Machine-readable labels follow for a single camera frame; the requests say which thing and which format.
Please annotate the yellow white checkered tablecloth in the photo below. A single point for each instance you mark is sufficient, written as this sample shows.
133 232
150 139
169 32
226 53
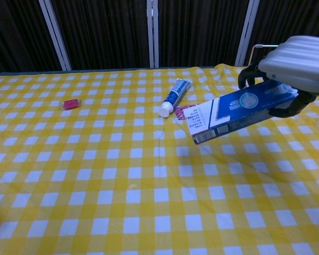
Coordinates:
122 172

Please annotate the pink patterned packet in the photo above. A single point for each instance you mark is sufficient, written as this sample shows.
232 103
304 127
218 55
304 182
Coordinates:
181 112

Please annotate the blue white toothpaste box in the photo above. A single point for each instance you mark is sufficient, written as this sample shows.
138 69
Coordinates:
228 114

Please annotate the black folding partition screen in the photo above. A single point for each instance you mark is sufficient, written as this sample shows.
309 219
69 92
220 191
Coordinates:
108 32

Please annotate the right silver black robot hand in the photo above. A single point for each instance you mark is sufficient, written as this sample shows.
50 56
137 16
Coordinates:
300 63

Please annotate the white blue toothpaste tube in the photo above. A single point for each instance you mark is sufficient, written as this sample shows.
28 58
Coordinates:
175 95

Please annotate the pink wrapped candy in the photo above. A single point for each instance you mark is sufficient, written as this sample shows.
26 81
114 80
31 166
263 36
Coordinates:
70 104

